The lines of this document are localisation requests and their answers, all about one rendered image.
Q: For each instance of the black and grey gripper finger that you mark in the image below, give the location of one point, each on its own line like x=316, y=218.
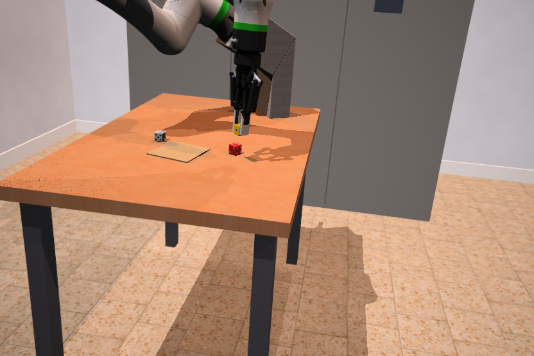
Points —
x=236, y=96
x=250, y=99

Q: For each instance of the dark red die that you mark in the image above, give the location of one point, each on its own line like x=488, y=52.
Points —
x=235, y=149

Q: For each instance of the white die with black pips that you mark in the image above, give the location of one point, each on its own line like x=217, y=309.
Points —
x=160, y=135

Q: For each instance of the yellow die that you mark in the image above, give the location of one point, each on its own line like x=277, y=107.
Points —
x=237, y=129

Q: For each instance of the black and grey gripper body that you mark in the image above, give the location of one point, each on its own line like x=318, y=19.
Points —
x=249, y=62

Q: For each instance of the tan flat mat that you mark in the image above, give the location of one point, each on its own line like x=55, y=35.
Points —
x=178, y=151

